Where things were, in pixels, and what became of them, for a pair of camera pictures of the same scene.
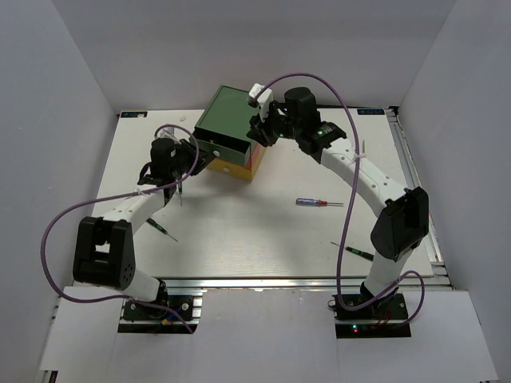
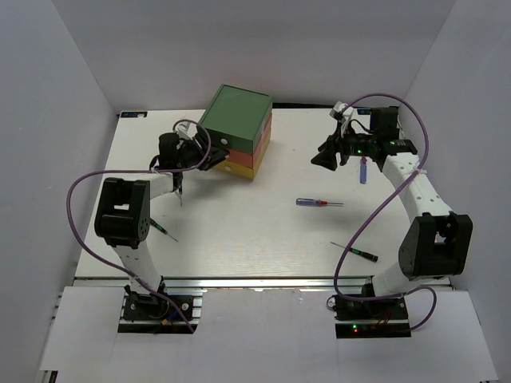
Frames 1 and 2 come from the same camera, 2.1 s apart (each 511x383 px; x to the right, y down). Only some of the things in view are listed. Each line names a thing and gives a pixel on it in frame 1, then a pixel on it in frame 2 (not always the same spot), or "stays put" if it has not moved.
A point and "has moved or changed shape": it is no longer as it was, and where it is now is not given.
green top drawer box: (224, 124) has moved or changed shape
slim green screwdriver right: (367, 255) stays put
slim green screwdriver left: (159, 227) stays put
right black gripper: (259, 132) → (326, 157)
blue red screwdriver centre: (317, 203) stays put
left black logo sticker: (134, 114) stays put
